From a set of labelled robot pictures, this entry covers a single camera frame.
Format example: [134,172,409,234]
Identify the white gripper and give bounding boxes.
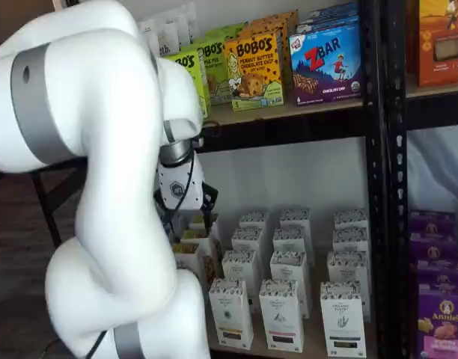
[153,151,219,244]

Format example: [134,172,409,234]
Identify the white tea box yellow strip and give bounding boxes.
[209,278,254,351]
[231,227,266,259]
[222,249,257,289]
[239,210,270,231]

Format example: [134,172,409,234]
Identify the white yellow purely elizabeth box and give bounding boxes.
[172,241,219,291]
[187,212,221,230]
[178,226,215,246]

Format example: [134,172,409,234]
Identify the white tea box pink strip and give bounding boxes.
[279,208,312,233]
[269,249,313,319]
[272,227,314,263]
[258,279,305,352]

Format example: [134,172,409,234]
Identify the yellow Bobo's peanut butter box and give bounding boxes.
[223,31,285,112]
[249,9,300,94]
[232,18,292,104]

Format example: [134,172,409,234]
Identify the green Bobo's apple pie box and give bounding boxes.
[163,44,212,119]
[204,22,249,43]
[193,37,232,106]

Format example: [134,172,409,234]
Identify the white tea box dark strip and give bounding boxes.
[333,209,369,231]
[332,227,370,255]
[320,280,367,358]
[326,250,371,322]

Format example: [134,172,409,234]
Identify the black metal shelf rack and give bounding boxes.
[385,0,458,359]
[26,0,386,359]

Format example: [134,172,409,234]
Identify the blue Zbar snack box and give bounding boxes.
[288,22,364,107]
[307,1,360,19]
[296,13,361,37]

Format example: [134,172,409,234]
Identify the purple Annie's snack box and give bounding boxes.
[408,233,458,263]
[407,210,457,240]
[418,283,458,359]
[415,260,458,291]

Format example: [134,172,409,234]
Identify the orange cracker box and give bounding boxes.
[418,0,458,89]

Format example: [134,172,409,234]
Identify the white granola bag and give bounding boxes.
[156,13,182,59]
[176,1,198,48]

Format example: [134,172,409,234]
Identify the white plastic sheet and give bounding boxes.
[406,125,458,225]

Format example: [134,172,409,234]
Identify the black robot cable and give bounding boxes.
[37,136,206,359]

